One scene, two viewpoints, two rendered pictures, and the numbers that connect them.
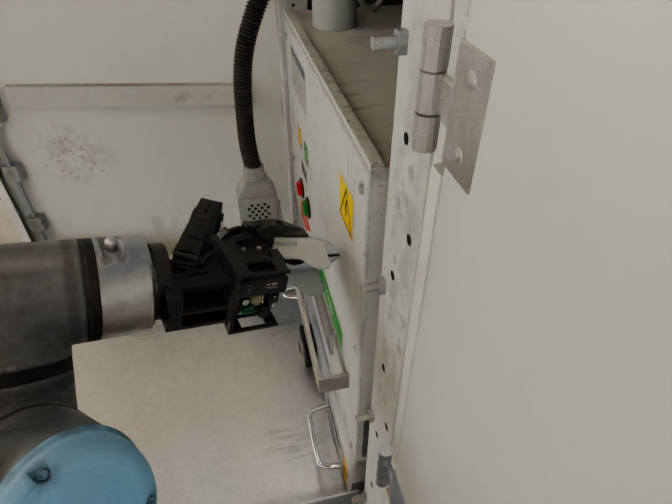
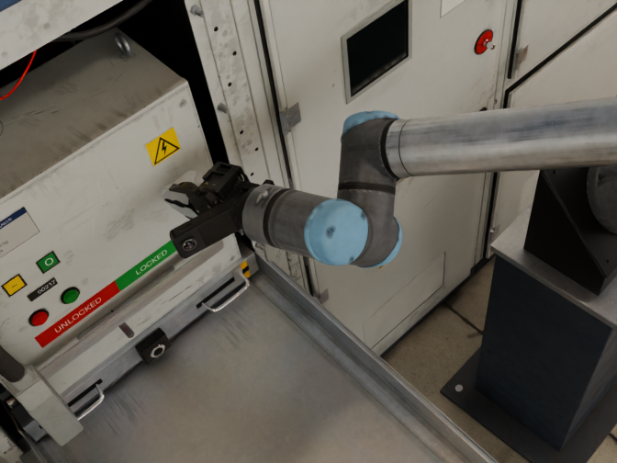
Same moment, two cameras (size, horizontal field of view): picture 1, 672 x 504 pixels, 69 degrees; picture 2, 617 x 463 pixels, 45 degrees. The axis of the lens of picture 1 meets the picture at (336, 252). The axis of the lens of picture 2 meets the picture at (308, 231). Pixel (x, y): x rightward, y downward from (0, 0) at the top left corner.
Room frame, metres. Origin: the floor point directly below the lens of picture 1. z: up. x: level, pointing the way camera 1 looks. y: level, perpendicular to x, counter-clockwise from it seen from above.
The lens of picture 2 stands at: (0.53, 0.87, 2.14)
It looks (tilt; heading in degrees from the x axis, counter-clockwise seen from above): 52 degrees down; 249
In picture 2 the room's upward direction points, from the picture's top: 10 degrees counter-clockwise
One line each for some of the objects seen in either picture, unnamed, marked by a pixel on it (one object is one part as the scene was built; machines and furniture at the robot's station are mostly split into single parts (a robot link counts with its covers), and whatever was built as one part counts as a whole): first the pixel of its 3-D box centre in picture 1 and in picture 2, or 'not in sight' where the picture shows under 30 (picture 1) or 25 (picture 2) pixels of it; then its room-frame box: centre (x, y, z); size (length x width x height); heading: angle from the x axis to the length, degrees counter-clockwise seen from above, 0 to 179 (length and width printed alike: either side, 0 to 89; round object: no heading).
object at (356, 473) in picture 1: (328, 342); (143, 334); (0.58, 0.01, 0.89); 0.54 x 0.05 x 0.06; 13
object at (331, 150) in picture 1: (315, 231); (106, 266); (0.57, 0.03, 1.15); 0.48 x 0.01 x 0.48; 13
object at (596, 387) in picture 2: not in sight; (566, 321); (-0.40, 0.23, 0.37); 0.32 x 0.30 x 0.73; 16
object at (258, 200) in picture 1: (261, 216); (43, 401); (0.76, 0.14, 1.04); 0.08 x 0.05 x 0.17; 103
